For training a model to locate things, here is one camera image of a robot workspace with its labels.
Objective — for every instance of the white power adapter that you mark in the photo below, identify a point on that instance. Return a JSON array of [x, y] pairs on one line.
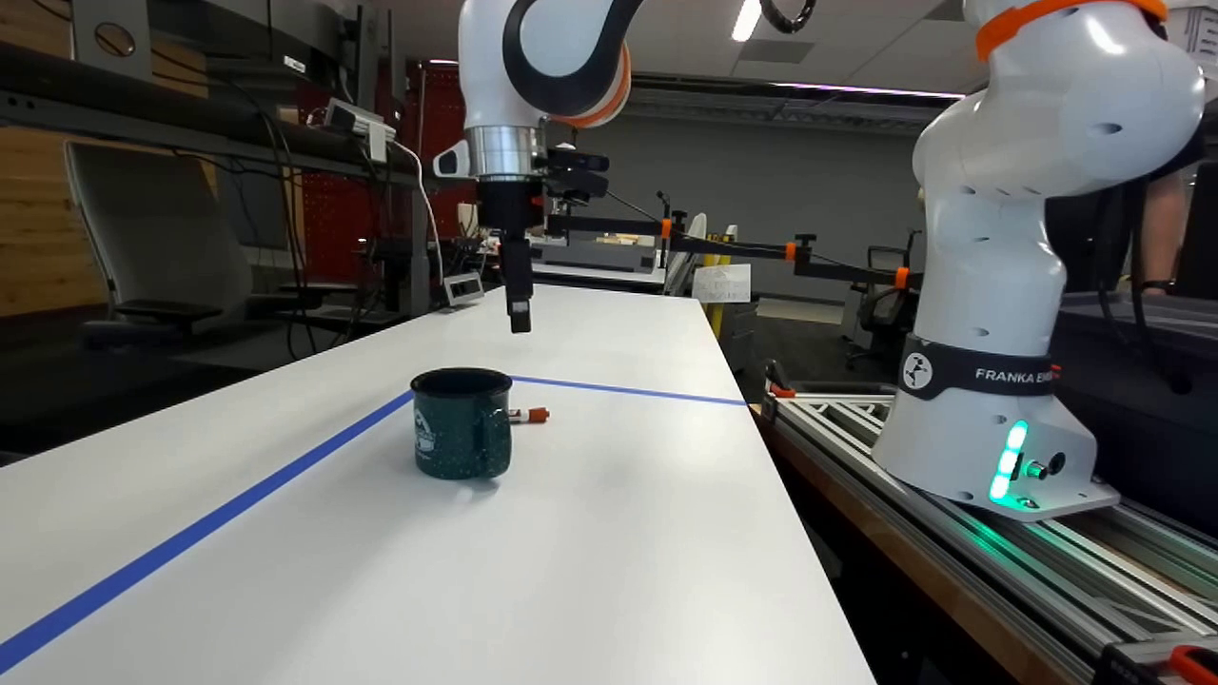
[[357, 119]]

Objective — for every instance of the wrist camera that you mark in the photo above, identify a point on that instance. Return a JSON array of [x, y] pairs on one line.
[[579, 173]]

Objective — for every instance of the red pegboard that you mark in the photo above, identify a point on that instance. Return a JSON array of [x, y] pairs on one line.
[[338, 219]]

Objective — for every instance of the dark green speckled mug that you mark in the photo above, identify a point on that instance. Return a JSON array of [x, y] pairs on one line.
[[459, 428]]

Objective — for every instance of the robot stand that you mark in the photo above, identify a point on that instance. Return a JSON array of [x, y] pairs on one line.
[[1009, 561]]

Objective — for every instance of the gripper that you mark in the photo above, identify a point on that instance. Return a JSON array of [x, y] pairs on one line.
[[511, 205]]

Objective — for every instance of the long blue tape strip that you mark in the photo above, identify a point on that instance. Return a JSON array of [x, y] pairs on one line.
[[219, 518]]

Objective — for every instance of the ceiling light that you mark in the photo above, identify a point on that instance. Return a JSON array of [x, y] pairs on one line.
[[746, 19]]

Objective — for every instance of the person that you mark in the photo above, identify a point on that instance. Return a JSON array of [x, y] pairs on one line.
[[1163, 228]]

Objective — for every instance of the short blue tape strip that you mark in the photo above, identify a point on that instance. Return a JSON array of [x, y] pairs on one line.
[[628, 390]]

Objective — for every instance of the red marker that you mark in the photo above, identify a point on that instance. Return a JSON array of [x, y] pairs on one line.
[[533, 415]]

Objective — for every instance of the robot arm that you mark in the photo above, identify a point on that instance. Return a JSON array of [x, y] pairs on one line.
[[990, 238]]

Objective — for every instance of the black office chair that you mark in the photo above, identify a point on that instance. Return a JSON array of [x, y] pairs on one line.
[[880, 304]]

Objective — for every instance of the red and black clamp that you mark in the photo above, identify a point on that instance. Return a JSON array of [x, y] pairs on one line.
[[778, 383]]

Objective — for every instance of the white paper sign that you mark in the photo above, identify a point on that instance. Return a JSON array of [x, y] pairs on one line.
[[721, 283]]

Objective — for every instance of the black shelf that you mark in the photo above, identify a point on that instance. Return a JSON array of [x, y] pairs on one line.
[[143, 124]]

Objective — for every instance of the orange clamp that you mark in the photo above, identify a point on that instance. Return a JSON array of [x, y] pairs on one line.
[[1195, 663]]

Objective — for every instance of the grey office chair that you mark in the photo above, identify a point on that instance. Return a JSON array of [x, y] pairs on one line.
[[157, 228]]

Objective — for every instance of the grey power socket box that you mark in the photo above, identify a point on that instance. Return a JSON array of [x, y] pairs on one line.
[[463, 287]]

